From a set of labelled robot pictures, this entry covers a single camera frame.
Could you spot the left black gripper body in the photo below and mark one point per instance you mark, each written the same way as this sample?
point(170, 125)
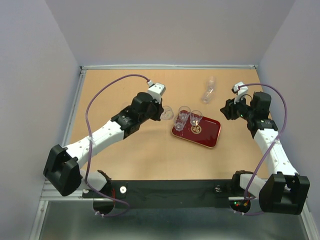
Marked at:
point(153, 113)

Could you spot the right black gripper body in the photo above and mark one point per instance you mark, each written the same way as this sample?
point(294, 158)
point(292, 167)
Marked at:
point(241, 109)

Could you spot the clear glass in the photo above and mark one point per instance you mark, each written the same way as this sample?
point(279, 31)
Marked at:
point(208, 94)
point(167, 113)
point(184, 113)
point(178, 123)
point(211, 83)
point(195, 117)

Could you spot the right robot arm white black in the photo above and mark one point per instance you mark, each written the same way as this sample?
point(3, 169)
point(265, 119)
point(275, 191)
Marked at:
point(285, 191)

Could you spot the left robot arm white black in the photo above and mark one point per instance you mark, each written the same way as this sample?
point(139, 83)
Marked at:
point(63, 165)

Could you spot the red lacquer tray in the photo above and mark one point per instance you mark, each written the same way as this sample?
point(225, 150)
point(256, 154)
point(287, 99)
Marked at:
point(206, 133)

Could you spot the clear glass lying tipped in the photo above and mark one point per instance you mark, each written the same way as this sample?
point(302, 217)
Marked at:
point(208, 94)

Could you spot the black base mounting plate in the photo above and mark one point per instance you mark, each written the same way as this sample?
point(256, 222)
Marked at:
point(174, 194)

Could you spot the circuit board with leds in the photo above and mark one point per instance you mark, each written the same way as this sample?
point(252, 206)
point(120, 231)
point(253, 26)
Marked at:
point(240, 205)

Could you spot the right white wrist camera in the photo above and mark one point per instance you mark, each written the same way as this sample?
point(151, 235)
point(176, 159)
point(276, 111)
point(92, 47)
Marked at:
point(239, 89)

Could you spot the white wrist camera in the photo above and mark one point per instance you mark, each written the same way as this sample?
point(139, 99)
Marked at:
point(156, 90)
point(239, 89)

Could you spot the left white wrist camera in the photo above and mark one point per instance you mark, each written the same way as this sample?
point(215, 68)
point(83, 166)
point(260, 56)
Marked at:
point(156, 90)

